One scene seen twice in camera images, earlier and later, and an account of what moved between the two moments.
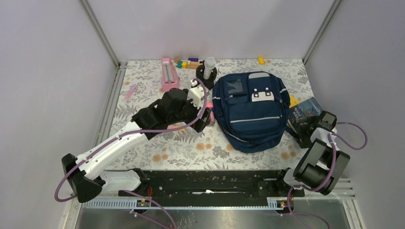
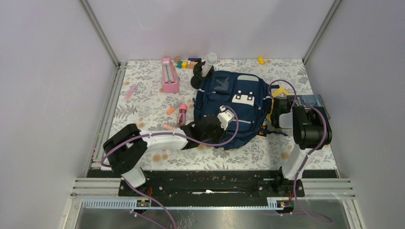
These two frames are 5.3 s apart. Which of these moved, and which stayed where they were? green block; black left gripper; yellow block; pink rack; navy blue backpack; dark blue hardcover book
Moved: dark blue hardcover book; black left gripper; navy blue backpack
Stayed: green block; pink rack; yellow block
